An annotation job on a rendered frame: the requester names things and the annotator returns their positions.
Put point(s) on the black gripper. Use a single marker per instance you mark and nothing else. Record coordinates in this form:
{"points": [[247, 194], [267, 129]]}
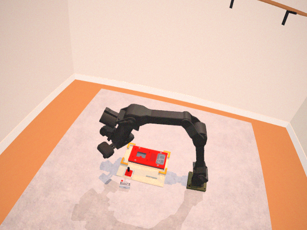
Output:
{"points": [[118, 142]]}

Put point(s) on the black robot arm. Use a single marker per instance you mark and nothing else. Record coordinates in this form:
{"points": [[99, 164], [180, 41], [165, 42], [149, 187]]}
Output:
{"points": [[135, 115]]}

